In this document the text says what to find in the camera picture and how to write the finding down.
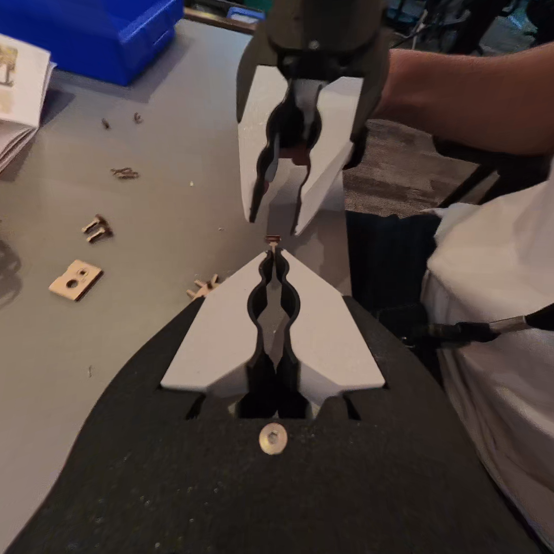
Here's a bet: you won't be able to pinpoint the person's right forearm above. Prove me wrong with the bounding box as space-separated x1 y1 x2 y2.
372 43 554 156

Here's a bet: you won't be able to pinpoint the blue plastic bin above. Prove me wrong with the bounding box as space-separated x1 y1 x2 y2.
0 0 185 87

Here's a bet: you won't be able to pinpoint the black cable plug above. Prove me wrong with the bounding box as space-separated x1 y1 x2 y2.
403 303 554 348

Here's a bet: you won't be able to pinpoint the rectangular wooden plate with holes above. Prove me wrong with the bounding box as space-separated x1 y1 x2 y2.
48 259 104 302

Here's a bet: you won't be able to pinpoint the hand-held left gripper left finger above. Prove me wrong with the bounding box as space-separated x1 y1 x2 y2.
160 250 277 418

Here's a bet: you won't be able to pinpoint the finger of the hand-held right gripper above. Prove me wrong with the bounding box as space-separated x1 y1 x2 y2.
293 77 364 236
238 65 299 223

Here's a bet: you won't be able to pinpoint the black chair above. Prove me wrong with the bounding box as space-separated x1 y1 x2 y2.
433 136 554 209

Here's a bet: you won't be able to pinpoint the person's white shirt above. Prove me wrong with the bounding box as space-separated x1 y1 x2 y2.
421 169 554 552

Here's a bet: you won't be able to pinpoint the instruction booklet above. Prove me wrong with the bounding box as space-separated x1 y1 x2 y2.
0 34 58 174

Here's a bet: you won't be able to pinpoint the grey desk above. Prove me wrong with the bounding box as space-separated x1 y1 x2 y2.
0 19 352 552

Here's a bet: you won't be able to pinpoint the person's dark trousers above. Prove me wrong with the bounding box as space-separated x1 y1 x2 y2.
345 210 443 383

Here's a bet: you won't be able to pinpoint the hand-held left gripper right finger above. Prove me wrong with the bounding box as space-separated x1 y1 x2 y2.
276 249 386 418

